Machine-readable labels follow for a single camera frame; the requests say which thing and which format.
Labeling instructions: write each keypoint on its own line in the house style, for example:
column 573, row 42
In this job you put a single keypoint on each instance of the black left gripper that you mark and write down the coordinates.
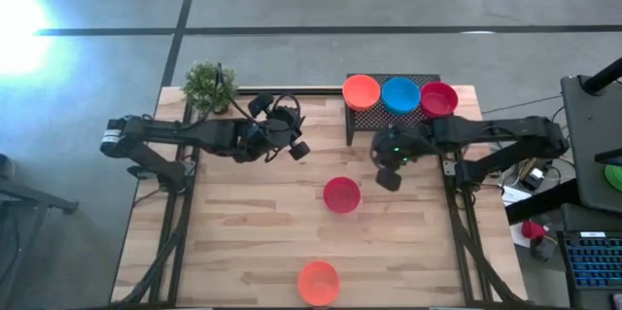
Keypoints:
column 279, row 127

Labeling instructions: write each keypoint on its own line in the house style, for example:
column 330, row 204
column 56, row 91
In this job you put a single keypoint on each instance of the white paper sheet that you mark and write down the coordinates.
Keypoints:
column 515, row 196

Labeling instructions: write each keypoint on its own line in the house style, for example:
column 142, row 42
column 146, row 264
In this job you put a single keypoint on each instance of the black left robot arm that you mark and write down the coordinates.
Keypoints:
column 184, row 130

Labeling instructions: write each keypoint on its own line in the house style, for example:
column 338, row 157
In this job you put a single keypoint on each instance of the green filament spool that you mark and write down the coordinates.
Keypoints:
column 614, row 178

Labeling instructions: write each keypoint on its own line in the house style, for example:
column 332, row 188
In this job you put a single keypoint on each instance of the black aluminium table frame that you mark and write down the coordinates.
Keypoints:
column 316, row 90

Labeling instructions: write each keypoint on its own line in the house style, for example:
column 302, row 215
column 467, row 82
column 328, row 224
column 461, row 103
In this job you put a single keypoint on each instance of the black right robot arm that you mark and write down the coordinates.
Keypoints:
column 486, row 130

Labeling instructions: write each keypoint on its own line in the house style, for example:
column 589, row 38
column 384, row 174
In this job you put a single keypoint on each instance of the red mini plastic bowl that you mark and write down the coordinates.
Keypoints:
column 438, row 100
column 342, row 195

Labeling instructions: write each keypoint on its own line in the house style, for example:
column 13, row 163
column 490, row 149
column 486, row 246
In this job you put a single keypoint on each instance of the small green potted plant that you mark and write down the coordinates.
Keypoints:
column 204, row 89

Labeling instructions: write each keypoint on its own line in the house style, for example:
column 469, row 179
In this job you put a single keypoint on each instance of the small red floor object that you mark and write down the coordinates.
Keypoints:
column 532, row 230

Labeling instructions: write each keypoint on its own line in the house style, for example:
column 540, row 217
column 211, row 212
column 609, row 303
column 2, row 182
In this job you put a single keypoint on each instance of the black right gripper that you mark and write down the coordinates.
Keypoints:
column 390, row 179

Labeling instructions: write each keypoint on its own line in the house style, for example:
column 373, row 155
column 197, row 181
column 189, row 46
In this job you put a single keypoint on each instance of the backlit computer keyboard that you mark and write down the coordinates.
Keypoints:
column 595, row 261

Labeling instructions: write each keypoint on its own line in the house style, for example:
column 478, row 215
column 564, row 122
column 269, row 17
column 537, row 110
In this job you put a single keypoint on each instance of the black perforated metal rack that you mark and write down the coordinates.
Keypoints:
column 362, row 119

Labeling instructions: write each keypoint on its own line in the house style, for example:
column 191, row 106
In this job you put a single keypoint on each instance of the small white power adapter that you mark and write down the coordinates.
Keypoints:
column 536, row 175

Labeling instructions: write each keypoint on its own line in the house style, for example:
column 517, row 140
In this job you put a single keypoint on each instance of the dark grey side stand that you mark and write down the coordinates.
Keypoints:
column 48, row 199

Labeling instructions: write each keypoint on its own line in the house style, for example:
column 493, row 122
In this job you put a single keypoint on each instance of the blue mini plastic bowl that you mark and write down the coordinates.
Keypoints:
column 401, row 96

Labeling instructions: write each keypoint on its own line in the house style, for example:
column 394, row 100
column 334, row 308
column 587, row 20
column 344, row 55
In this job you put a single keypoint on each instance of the orange mini plastic bowl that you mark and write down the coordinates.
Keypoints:
column 318, row 283
column 361, row 92

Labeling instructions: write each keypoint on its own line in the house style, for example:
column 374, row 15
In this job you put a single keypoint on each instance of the dark grey side desk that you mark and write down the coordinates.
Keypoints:
column 588, row 120

